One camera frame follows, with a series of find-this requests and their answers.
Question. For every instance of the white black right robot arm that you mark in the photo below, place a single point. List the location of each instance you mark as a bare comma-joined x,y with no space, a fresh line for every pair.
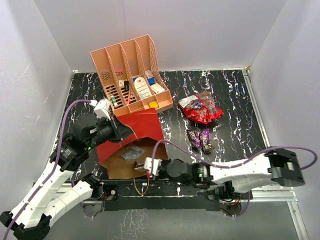
272,165

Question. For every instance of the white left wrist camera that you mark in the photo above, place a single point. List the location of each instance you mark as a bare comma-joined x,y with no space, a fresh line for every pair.
101,109

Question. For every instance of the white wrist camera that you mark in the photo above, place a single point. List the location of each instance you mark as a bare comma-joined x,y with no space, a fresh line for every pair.
101,109
152,166

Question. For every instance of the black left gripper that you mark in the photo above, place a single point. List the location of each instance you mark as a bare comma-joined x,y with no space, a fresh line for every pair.
120,130

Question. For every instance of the green white tube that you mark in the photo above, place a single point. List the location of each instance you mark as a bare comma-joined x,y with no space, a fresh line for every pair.
114,101

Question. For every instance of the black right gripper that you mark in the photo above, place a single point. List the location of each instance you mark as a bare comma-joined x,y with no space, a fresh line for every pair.
164,161

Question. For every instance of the yellow box in organizer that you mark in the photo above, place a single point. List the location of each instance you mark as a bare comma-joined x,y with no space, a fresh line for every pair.
153,104

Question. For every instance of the black marker in organizer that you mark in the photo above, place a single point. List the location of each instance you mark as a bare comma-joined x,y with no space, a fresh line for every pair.
126,85

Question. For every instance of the purple brown snack packet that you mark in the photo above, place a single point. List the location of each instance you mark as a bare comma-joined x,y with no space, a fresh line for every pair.
194,138

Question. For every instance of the pink plastic desk organizer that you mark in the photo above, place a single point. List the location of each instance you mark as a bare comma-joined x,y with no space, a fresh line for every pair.
129,60

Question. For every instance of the blue small box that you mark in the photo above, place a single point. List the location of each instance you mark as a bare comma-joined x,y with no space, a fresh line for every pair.
151,81

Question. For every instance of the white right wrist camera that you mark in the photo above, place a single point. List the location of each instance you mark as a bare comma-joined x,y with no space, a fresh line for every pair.
152,166

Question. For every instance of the black mounting base rail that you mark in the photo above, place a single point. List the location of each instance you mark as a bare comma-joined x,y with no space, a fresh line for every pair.
138,194

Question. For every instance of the red brown paper bag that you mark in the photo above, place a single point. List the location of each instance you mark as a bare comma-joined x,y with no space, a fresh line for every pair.
125,160

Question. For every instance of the white small box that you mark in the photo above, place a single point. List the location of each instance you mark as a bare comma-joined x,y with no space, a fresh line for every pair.
157,88

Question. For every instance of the silver grey snack packet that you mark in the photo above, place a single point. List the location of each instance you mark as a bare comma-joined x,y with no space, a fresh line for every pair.
132,153

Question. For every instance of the dark chocolate snack packet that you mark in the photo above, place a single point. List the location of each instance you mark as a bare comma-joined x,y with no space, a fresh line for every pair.
139,166

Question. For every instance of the red snack packet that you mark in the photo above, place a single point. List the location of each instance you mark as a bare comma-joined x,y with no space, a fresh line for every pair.
200,108

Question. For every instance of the white label card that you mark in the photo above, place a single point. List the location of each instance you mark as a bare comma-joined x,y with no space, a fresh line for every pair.
142,88

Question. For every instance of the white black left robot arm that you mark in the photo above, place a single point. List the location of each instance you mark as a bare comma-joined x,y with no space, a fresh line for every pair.
34,216

